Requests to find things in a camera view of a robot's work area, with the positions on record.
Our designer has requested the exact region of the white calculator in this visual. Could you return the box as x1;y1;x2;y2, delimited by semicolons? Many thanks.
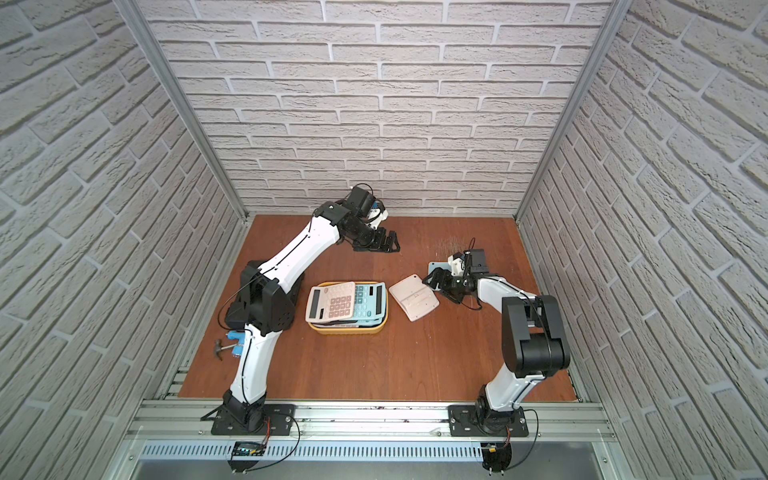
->
305;282;356;324
389;274;439;322

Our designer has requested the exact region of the grey blue calculator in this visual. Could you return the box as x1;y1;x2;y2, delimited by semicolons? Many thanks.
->
351;282;387;328

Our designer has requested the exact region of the white calculator front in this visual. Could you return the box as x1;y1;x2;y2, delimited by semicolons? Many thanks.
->
305;282;356;324

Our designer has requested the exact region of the yellow storage box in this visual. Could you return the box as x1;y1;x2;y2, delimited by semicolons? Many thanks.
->
306;282;389;335

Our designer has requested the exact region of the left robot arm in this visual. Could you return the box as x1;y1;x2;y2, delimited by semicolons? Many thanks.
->
221;193;400;432

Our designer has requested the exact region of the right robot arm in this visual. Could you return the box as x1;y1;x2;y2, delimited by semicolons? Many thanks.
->
423;267;571;432

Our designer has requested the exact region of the black tool case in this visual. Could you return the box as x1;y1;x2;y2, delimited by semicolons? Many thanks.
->
238;261;305;336

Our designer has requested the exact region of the right controller board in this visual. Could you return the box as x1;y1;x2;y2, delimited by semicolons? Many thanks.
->
480;442;513;475

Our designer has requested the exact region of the controller board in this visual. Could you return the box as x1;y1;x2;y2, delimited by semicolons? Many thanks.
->
480;442;513;475
232;441;267;458

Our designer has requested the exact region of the left controller board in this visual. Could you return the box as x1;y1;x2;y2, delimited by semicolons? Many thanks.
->
232;441;267;458

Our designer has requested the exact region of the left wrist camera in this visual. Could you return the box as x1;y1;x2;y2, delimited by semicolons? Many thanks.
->
343;183;387;227

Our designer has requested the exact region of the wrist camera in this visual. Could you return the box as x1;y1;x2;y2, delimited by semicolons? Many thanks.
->
343;183;387;227
448;249;490;276

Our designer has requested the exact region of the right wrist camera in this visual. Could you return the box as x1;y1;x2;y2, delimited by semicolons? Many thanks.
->
448;249;490;276

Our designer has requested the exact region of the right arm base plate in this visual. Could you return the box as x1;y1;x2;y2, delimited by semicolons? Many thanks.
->
447;404;529;438

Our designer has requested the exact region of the small hammer blue handle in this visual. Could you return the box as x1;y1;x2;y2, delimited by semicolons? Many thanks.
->
214;330;245;360

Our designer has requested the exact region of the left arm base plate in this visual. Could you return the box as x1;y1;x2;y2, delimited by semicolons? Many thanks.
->
202;403;296;436

